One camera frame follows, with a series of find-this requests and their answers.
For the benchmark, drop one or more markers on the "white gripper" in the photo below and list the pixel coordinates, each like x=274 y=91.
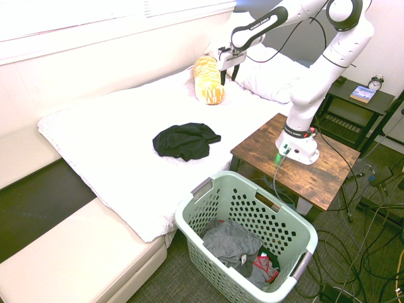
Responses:
x=229 y=59

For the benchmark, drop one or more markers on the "black garment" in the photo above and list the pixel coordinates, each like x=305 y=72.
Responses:
x=183 y=142

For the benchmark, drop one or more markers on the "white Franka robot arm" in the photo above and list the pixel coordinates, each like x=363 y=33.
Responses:
x=315 y=85

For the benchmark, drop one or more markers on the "mint green laundry basket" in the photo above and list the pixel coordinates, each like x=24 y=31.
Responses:
x=284 y=221

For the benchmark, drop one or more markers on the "yellow patterned bolster pillow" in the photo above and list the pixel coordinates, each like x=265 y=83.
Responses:
x=208 y=83

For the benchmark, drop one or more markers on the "white pillow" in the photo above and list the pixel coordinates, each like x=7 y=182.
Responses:
x=274 y=79

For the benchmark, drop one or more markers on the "red round connector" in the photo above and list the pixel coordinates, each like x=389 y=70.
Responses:
x=312 y=131

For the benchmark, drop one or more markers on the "white bed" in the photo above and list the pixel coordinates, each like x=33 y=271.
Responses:
x=132 y=126

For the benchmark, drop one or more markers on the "blue paperback book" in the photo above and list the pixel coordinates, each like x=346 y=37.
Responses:
x=363 y=94

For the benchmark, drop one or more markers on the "rustic wooden table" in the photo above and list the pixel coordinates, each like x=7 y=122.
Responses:
x=315 y=180

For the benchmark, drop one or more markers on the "black side table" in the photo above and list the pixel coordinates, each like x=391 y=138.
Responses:
x=372 y=104

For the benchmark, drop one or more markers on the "black alarm clock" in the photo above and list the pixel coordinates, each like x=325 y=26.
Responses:
x=375 y=82

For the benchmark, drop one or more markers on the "white window blinds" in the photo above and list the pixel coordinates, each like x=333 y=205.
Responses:
x=94 y=12

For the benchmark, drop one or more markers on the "grey shirt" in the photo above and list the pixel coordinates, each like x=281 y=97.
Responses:
x=230 y=243

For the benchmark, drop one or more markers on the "black power adapter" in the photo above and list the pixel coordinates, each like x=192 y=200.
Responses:
x=380 y=176

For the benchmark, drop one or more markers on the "dark garment with red trim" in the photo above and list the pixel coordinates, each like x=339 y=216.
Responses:
x=266 y=263

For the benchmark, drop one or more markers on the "cream sofa bed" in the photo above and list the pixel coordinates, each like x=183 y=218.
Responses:
x=79 y=252

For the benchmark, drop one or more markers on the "black power strip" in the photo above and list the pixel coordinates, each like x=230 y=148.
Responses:
x=334 y=295

